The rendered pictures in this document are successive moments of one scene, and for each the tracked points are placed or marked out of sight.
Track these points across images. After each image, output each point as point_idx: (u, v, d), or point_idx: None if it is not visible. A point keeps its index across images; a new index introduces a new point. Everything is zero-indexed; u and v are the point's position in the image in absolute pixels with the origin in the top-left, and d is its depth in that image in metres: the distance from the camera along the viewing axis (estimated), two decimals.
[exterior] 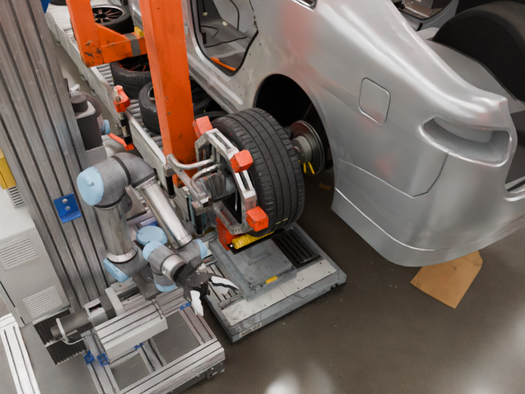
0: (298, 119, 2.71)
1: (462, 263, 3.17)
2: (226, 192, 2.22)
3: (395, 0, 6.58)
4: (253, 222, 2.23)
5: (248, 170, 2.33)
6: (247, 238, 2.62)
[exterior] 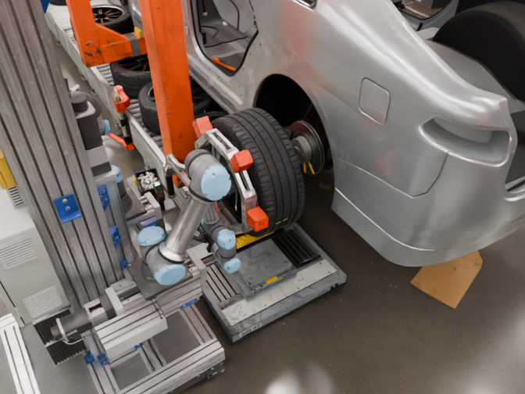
0: (298, 119, 2.71)
1: (462, 263, 3.17)
2: None
3: (395, 0, 6.58)
4: (253, 222, 2.23)
5: (248, 170, 2.33)
6: (247, 238, 2.62)
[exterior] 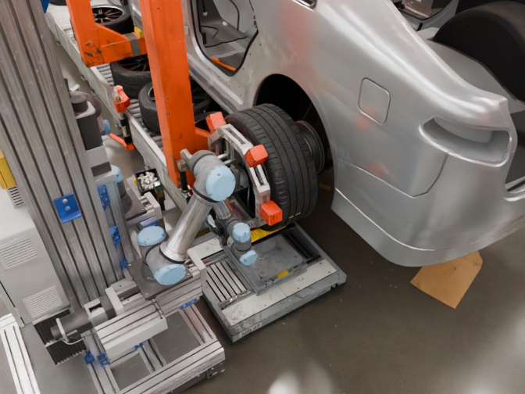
0: (298, 119, 2.71)
1: (462, 263, 3.17)
2: (241, 186, 2.26)
3: (395, 0, 6.58)
4: (267, 216, 2.26)
5: (262, 164, 2.36)
6: (259, 233, 2.65)
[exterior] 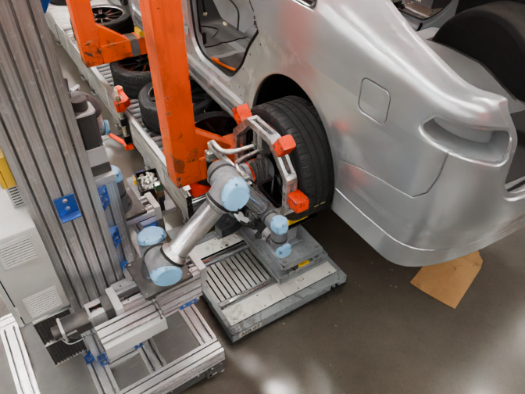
0: None
1: (462, 263, 3.17)
2: (269, 175, 2.32)
3: (395, 0, 6.58)
4: (294, 204, 2.32)
5: (288, 154, 2.42)
6: None
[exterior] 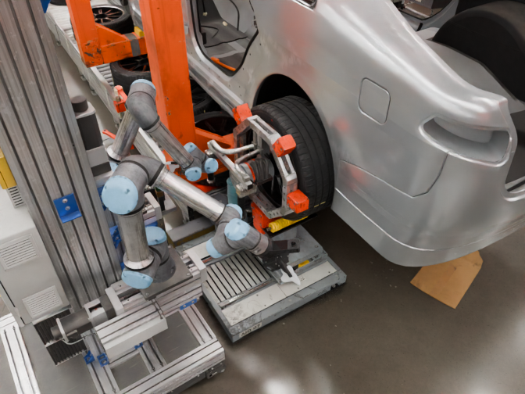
0: None
1: (462, 263, 3.17)
2: (269, 175, 2.32)
3: (395, 0, 6.58)
4: (294, 204, 2.32)
5: (288, 154, 2.42)
6: (283, 222, 2.71)
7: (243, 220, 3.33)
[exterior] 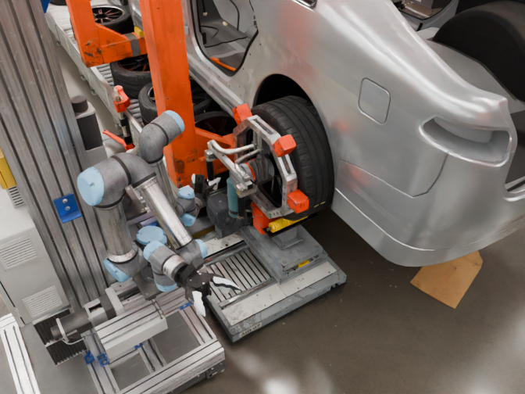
0: None
1: (462, 263, 3.17)
2: (269, 175, 2.32)
3: (395, 0, 6.58)
4: (294, 204, 2.32)
5: (288, 154, 2.42)
6: (283, 222, 2.71)
7: (243, 220, 3.33)
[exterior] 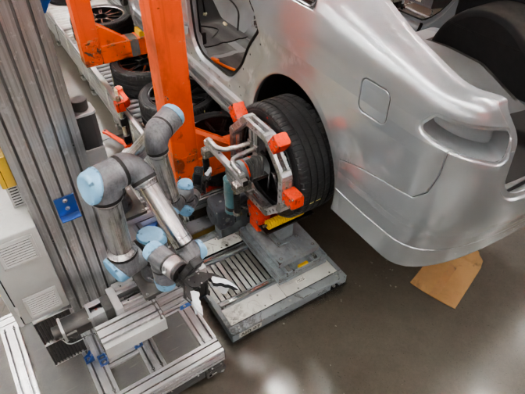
0: None
1: (462, 263, 3.17)
2: (264, 172, 2.34)
3: (395, 0, 6.58)
4: (290, 201, 2.34)
5: (283, 152, 2.44)
6: (279, 220, 2.73)
7: (243, 220, 3.33)
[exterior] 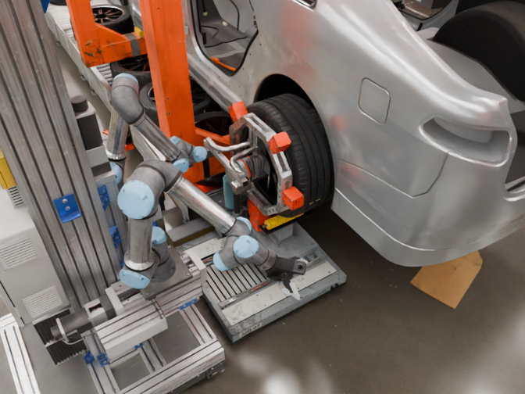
0: None
1: (462, 263, 3.17)
2: (264, 172, 2.34)
3: (395, 0, 6.58)
4: (290, 201, 2.34)
5: (283, 152, 2.44)
6: (279, 220, 2.73)
7: None
